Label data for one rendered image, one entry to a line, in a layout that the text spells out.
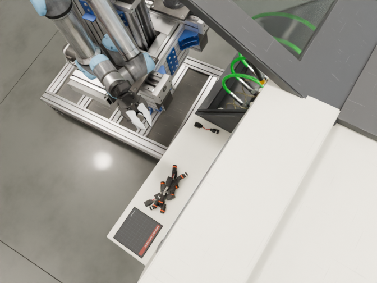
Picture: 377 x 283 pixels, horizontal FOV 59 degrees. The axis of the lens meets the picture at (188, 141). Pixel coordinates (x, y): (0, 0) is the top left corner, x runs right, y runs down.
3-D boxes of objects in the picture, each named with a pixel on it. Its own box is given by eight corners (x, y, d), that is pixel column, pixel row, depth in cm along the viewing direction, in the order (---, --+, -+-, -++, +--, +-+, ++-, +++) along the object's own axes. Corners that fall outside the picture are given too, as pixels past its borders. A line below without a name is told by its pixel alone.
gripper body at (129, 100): (146, 113, 120) (129, 91, 125) (142, 99, 112) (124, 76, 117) (128, 123, 118) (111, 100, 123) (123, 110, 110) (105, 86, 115)
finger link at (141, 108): (159, 128, 115) (143, 111, 118) (157, 119, 110) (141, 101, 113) (152, 133, 114) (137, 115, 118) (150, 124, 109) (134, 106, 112)
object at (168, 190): (171, 163, 154) (169, 159, 149) (190, 174, 151) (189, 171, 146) (143, 205, 149) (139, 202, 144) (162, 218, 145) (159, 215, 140)
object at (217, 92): (256, 40, 197) (258, 21, 183) (263, 43, 196) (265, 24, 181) (200, 122, 182) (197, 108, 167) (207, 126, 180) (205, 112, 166)
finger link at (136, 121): (148, 136, 114) (136, 116, 117) (146, 127, 109) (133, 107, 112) (140, 140, 113) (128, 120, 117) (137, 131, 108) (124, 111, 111)
